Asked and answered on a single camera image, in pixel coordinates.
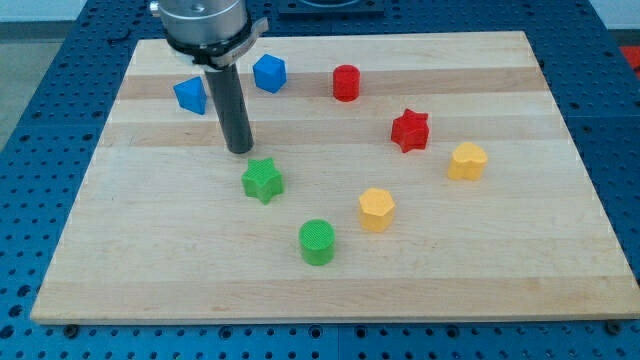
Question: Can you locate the green star block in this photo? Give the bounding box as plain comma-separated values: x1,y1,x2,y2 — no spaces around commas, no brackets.
241,157,284,205

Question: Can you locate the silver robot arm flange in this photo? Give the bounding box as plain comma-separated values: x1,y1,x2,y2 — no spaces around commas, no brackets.
149,0,269,70

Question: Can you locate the red star block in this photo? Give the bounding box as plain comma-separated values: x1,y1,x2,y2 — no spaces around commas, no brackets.
390,109,430,153

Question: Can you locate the green cylinder block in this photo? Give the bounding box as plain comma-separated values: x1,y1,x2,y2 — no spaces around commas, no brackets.
298,219,335,266

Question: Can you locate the yellow hexagon block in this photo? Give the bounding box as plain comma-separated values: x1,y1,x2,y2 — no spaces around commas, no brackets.
358,188,395,232

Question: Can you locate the wooden board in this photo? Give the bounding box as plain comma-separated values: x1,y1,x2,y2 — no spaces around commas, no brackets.
31,31,639,325

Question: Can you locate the red cylinder block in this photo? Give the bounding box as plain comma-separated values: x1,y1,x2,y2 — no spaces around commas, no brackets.
332,64,360,102

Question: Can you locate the blue cube block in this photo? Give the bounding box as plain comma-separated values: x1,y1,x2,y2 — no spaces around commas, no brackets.
253,54,287,93

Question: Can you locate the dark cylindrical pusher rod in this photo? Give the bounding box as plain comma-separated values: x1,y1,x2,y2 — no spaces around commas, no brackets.
205,64,254,154

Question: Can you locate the yellow heart block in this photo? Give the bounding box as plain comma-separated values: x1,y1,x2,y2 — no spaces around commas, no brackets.
447,142,488,181

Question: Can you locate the blue triangle block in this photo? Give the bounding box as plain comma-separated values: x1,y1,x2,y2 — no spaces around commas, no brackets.
173,77,207,115

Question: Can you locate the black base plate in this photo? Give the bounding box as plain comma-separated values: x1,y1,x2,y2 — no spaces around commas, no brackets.
275,0,385,17

